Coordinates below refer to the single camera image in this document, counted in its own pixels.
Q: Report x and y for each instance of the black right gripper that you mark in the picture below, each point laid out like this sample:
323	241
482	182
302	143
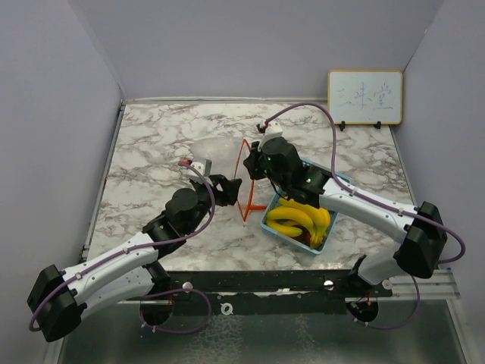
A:
251	161

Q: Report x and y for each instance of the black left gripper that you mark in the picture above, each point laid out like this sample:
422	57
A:
228	196

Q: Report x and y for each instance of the clear orange zip bag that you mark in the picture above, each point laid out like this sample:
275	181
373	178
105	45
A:
226	154

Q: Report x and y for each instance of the yellow banana bunch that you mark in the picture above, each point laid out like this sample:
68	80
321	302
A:
300	222

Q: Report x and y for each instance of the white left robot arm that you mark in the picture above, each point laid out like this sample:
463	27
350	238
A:
60	298

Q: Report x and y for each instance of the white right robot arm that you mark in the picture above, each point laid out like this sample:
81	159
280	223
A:
417	230

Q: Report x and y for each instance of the light blue plastic basket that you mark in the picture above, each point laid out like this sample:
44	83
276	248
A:
275	202

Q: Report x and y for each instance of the small framed whiteboard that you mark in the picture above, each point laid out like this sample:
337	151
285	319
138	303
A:
365	97

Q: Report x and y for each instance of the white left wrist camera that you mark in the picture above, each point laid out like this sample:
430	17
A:
195	167

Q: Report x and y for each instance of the black mounting rail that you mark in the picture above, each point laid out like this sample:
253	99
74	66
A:
257	293

